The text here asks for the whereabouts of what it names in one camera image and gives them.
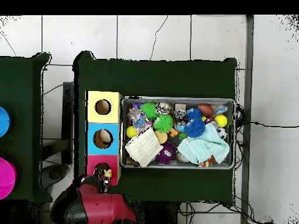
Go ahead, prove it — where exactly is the green spiky ball with eye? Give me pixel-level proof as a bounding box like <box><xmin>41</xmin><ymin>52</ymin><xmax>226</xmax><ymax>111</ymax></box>
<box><xmin>153</xmin><ymin>113</ymin><xmax>174</xmax><ymax>134</ymax></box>

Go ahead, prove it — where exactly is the crushed printed drink can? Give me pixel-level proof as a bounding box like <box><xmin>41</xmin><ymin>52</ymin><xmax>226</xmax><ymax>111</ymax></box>
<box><xmin>155</xmin><ymin>101</ymin><xmax>173</xmax><ymax>115</ymax></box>

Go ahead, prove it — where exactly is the wooden box with three holes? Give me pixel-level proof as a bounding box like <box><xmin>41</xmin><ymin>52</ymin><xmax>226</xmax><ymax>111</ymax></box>
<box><xmin>85</xmin><ymin>90</ymin><xmax>123</xmax><ymax>187</ymax></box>

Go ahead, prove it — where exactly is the silver mesh bin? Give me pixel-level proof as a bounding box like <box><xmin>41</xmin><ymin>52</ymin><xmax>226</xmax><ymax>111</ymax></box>
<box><xmin>120</xmin><ymin>96</ymin><xmax>236</xmax><ymax>170</ymax></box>

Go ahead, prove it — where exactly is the tan ball with black seam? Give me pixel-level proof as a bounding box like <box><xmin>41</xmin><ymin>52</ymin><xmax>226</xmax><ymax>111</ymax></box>
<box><xmin>93</xmin><ymin>129</ymin><xmax>113</xmax><ymax>149</ymax></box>

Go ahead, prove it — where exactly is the dark grey round base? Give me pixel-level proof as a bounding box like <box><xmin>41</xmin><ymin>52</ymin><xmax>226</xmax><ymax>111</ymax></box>
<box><xmin>41</xmin><ymin>163</ymin><xmax>69</xmax><ymax>190</ymax></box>

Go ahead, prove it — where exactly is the cream waffle cloth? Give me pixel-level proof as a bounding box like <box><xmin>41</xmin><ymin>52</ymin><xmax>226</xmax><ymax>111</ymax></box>
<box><xmin>124</xmin><ymin>127</ymin><xmax>164</xmax><ymax>168</ymax></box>

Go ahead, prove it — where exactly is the purple spiky monster toy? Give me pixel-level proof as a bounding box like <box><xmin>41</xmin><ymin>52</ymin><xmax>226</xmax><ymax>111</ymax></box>
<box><xmin>154</xmin><ymin>142</ymin><xmax>177</xmax><ymax>166</ymax></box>

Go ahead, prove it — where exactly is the crushed clear plastic bottle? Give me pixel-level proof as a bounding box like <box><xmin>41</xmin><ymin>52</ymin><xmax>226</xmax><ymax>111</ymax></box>
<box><xmin>127</xmin><ymin>108</ymin><xmax>152</xmax><ymax>135</ymax></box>

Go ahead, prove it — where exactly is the black upright panel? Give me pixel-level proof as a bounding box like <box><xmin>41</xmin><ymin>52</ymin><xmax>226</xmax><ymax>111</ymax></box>
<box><xmin>61</xmin><ymin>81</ymin><xmax>75</xmax><ymax>165</ymax></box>

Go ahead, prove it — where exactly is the plain green spiky ball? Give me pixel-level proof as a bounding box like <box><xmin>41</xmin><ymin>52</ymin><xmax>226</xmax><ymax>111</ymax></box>
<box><xmin>140</xmin><ymin>101</ymin><xmax>159</xmax><ymax>121</ymax></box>

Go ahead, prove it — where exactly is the pink bowl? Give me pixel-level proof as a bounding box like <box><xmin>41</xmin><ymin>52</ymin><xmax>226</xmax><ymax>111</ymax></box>
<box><xmin>0</xmin><ymin>157</ymin><xmax>17</xmax><ymax>200</ymax></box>

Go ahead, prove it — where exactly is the large blue spiky toy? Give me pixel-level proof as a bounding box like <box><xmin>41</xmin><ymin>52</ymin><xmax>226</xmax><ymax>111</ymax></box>
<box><xmin>183</xmin><ymin>116</ymin><xmax>206</xmax><ymax>138</ymax></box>

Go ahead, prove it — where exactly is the mint green waffle cloth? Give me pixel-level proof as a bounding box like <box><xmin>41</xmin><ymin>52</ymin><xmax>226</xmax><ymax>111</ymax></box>
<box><xmin>176</xmin><ymin>122</ymin><xmax>231</xmax><ymax>165</ymax></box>

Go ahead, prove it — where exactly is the small blue spiky toy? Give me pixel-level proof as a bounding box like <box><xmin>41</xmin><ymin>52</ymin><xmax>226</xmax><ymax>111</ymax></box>
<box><xmin>185</xmin><ymin>107</ymin><xmax>203</xmax><ymax>122</ymax></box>

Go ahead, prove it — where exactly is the dark green table cloth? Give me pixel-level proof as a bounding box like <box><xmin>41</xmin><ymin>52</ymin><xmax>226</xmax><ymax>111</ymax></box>
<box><xmin>73</xmin><ymin>51</ymin><xmax>238</xmax><ymax>206</ymax></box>

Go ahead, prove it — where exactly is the blue bowl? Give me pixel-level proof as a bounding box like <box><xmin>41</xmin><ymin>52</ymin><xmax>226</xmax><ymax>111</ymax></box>
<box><xmin>0</xmin><ymin>106</ymin><xmax>12</xmax><ymax>138</ymax></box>

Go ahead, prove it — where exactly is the dark green side-table cloth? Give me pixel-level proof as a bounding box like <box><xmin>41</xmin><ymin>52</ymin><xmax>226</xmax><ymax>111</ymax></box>
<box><xmin>0</xmin><ymin>52</ymin><xmax>53</xmax><ymax>202</ymax></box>

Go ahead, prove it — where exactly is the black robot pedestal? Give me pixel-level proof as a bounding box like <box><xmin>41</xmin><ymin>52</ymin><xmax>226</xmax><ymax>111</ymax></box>
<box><xmin>137</xmin><ymin>201</ymin><xmax>179</xmax><ymax>224</ymax></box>

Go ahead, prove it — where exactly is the black cable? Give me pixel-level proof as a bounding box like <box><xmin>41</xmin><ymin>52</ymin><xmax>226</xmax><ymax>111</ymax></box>
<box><xmin>234</xmin><ymin>120</ymin><xmax>299</xmax><ymax>128</ymax></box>

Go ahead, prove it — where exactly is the grey metal rail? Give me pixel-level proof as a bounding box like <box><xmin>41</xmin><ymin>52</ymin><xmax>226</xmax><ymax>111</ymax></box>
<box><xmin>240</xmin><ymin>15</ymin><xmax>255</xmax><ymax>224</ymax></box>

